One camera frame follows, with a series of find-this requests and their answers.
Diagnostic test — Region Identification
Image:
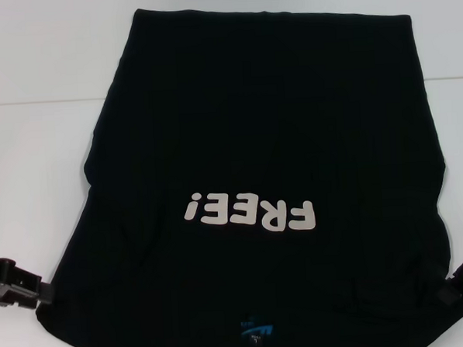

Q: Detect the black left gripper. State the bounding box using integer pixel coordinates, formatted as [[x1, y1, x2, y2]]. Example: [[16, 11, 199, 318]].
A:
[[0, 254, 56, 311]]

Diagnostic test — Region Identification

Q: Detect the black shirt with FREE print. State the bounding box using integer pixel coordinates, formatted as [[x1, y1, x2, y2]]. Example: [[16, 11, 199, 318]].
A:
[[19, 0, 463, 347]]

